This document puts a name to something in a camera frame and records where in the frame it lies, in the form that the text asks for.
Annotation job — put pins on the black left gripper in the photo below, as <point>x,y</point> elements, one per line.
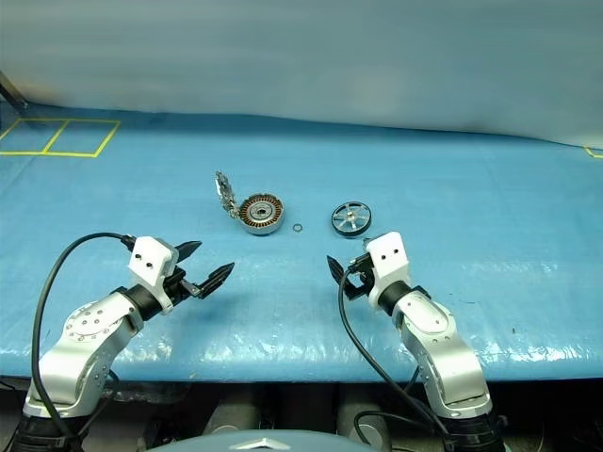
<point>178,289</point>

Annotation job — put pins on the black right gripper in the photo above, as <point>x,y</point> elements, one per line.
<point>362,278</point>

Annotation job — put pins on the silver spoked wheel cap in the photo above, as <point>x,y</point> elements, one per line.
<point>351,220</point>

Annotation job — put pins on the grey round motor housing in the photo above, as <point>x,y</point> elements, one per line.
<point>261,216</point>

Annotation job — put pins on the blue plastic table cover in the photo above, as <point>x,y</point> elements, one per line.
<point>424,188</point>

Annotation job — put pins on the grey robot torso with emblem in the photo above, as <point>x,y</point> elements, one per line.
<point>268,442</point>

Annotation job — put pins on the white foam backdrop sheet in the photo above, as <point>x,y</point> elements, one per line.
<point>301,56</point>

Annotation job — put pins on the metal stand leg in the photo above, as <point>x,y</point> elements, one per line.
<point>10,92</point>

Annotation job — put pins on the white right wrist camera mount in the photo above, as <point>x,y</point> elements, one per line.
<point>388,259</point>

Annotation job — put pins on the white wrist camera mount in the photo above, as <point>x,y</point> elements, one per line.
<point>388,259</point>
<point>148,259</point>

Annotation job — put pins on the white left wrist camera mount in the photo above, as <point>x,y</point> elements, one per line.
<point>148,259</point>

